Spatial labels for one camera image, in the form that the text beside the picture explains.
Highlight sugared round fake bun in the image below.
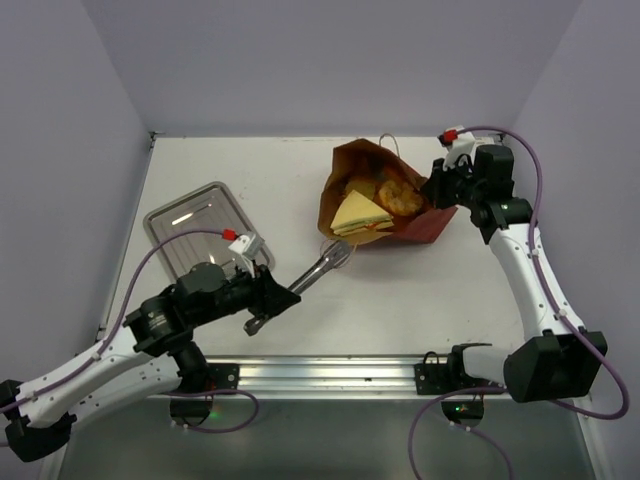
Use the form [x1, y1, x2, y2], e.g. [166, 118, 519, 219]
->
[378, 180, 424, 217]

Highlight fake bread slice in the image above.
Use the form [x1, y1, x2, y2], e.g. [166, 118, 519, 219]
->
[344, 176, 378, 200]

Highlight metal tongs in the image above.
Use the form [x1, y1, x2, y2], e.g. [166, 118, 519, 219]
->
[243, 240, 351, 336]

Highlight red brown paper bag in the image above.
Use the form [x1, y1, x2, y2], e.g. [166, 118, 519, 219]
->
[317, 138, 457, 246]

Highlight fake triangle sandwich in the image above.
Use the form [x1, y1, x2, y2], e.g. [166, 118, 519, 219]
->
[330, 190, 393, 236]

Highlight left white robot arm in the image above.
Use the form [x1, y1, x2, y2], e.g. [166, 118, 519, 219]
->
[1, 263, 301, 462]

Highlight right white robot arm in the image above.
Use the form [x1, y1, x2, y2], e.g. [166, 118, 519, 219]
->
[421, 141, 607, 403]

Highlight stainless steel tray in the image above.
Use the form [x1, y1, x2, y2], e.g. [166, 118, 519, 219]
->
[143, 182, 254, 279]

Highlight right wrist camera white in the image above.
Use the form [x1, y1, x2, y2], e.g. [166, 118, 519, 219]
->
[438, 126, 494, 170]

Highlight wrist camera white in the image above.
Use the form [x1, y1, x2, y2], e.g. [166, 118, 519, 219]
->
[438, 126, 494, 170]
[222, 229, 264, 261]

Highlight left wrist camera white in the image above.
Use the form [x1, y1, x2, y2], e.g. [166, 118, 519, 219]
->
[222, 229, 264, 261]

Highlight aluminium mounting rail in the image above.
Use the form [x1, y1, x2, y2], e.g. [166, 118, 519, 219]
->
[59, 353, 594, 401]

